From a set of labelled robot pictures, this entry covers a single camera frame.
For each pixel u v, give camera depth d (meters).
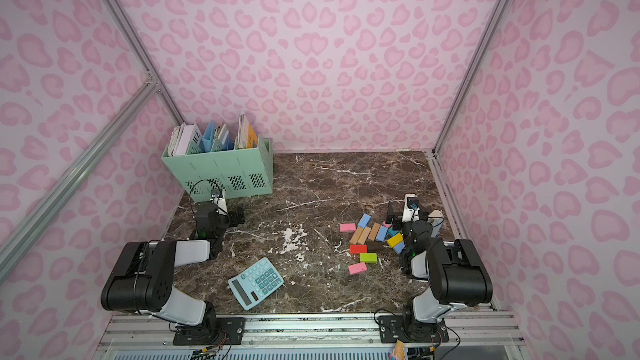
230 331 0.73
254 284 0.80
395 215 0.81
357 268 0.84
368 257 0.87
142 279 0.45
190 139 0.90
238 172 0.93
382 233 0.93
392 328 0.73
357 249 0.89
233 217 0.86
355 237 0.91
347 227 0.95
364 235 0.92
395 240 0.91
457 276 0.45
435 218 0.93
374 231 0.93
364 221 0.96
